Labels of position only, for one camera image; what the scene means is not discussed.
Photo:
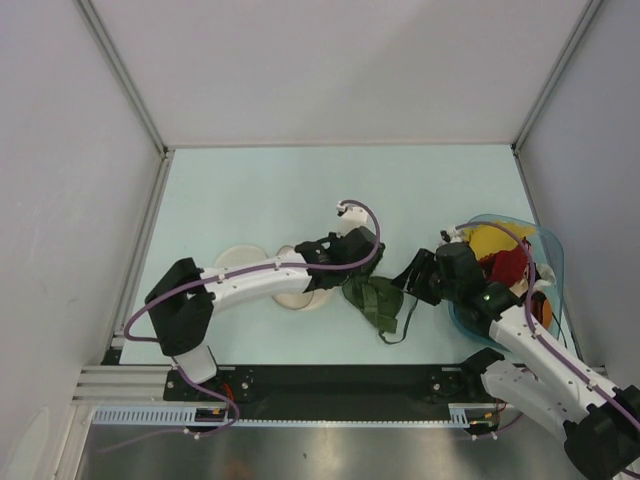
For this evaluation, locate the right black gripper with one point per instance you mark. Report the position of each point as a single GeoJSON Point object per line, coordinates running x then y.
{"type": "Point", "coordinates": [421, 264]}

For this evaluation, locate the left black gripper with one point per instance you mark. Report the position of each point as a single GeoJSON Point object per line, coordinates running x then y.
{"type": "Point", "coordinates": [355, 271]}

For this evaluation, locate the round beige mesh laundry bag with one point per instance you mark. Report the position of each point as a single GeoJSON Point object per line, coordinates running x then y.
{"type": "Point", "coordinates": [285, 286]}

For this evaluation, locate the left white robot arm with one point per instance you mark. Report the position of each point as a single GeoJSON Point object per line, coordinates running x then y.
{"type": "Point", "coordinates": [183, 302]}

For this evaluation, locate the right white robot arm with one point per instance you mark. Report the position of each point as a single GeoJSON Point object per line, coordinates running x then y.
{"type": "Point", "coordinates": [596, 421]}

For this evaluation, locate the yellow garment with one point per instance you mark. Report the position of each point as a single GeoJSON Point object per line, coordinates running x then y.
{"type": "Point", "coordinates": [486, 241]}

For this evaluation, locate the red lace garment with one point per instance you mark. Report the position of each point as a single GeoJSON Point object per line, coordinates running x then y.
{"type": "Point", "coordinates": [506, 267]}

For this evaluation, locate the translucent blue plastic basket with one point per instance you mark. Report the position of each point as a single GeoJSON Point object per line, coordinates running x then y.
{"type": "Point", "coordinates": [544, 248]}

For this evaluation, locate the orange black garment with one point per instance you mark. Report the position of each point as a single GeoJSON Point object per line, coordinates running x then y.
{"type": "Point", "coordinates": [541, 309]}

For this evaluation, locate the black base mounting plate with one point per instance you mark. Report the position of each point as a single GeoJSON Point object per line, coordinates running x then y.
{"type": "Point", "coordinates": [431, 383]}

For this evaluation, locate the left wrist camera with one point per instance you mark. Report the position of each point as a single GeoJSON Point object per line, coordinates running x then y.
{"type": "Point", "coordinates": [351, 217]}

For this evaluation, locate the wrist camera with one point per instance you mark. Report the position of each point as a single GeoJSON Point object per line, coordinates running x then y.
{"type": "Point", "coordinates": [351, 217]}
{"type": "Point", "coordinates": [452, 235]}

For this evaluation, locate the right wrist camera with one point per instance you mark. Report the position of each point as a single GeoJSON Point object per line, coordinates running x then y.
{"type": "Point", "coordinates": [452, 235]}

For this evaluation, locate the white slotted cable duct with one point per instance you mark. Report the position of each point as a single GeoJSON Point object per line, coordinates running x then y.
{"type": "Point", "coordinates": [214, 414]}

